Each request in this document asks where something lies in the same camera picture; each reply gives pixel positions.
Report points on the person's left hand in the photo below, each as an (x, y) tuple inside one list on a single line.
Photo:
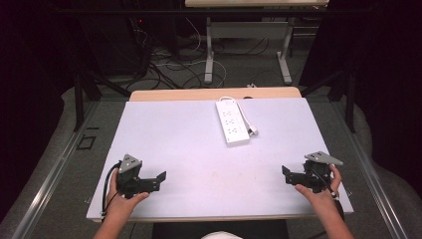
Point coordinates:
[(121, 205)]

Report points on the black metal frame beam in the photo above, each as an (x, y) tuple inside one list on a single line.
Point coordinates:
[(212, 11)]

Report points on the black computer tower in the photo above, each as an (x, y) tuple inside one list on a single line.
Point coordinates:
[(112, 43)]

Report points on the white table mat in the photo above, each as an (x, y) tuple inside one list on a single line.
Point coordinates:
[(199, 172)]

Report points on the white desk with metal legs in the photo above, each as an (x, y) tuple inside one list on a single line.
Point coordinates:
[(249, 30)]

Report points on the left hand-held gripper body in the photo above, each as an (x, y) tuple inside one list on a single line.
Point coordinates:
[(128, 181)]

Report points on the black metal stand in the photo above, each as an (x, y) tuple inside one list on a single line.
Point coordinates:
[(348, 96), (79, 96)]

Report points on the person's white clothing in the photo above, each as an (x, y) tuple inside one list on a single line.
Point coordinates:
[(221, 235)]

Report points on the black curtain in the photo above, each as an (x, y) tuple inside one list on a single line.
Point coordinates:
[(30, 93), (388, 83)]

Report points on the white power strip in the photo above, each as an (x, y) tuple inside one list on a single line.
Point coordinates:
[(232, 124)]

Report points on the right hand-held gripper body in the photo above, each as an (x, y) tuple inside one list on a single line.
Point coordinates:
[(317, 174)]

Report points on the person's right hand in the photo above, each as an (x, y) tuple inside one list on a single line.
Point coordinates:
[(323, 198)]

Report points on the aluminium floor rail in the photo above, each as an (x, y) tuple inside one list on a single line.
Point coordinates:
[(49, 186), (368, 179)]

